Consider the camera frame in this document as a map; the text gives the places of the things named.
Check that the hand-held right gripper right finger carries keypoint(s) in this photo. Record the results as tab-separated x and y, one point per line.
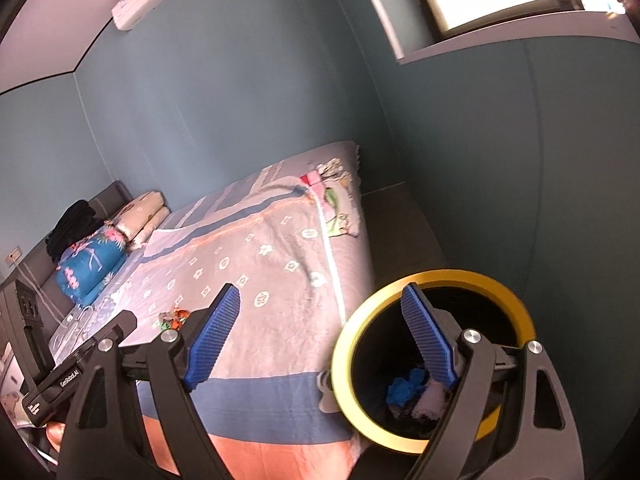
430	340

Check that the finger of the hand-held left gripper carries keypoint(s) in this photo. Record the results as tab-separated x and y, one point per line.
120	325

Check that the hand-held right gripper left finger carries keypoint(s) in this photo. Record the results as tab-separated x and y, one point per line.
212	340

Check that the small orange peel scrap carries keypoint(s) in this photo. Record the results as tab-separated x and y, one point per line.
182	316

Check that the green snack wrapper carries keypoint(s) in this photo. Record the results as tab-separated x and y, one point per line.
166	322

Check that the blue plastic bag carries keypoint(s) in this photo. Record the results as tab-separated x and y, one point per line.
405	387

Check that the black bin with yellow rim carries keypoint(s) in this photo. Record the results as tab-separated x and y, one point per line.
350	340

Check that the blue floral pillow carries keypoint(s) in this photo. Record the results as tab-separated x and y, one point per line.
90	262

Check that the bed with patterned blanket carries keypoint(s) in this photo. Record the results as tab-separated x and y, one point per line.
280	320

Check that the grey bed headboard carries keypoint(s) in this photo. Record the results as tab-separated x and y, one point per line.
30	280

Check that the black clothing pile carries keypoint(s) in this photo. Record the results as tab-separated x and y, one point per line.
75	227

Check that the beige folded quilt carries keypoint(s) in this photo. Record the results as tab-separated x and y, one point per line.
142	215

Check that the floral cloth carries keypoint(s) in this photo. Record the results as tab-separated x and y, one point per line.
335	200

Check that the wall socket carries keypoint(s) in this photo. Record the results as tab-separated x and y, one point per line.
14	255

